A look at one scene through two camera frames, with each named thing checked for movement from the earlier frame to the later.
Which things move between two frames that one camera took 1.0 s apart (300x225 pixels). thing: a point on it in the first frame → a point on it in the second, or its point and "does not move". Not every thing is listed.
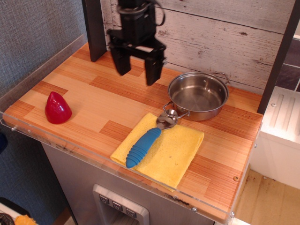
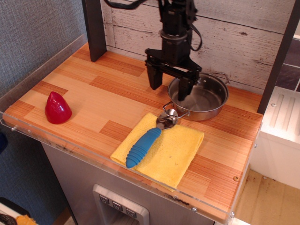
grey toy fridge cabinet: x=96 y=194 does not move
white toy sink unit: x=277 y=154 does not move
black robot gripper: x=138 y=27 → x=175 y=58
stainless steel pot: x=201 y=94 does not move
